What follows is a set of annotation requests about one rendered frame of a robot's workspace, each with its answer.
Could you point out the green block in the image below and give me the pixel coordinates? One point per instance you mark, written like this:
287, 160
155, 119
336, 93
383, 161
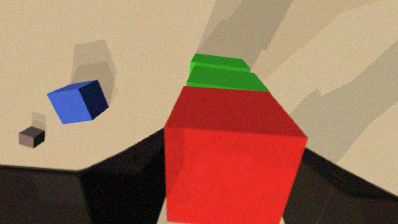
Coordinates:
218, 62
226, 79

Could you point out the red block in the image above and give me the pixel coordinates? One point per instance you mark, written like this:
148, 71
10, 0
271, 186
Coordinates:
231, 157

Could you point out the blue cube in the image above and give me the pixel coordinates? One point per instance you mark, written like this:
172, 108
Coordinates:
79, 102

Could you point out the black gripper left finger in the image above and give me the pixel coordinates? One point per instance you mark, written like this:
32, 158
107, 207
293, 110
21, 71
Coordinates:
126, 188

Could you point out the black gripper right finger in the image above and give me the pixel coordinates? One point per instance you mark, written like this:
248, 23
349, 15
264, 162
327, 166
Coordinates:
324, 193

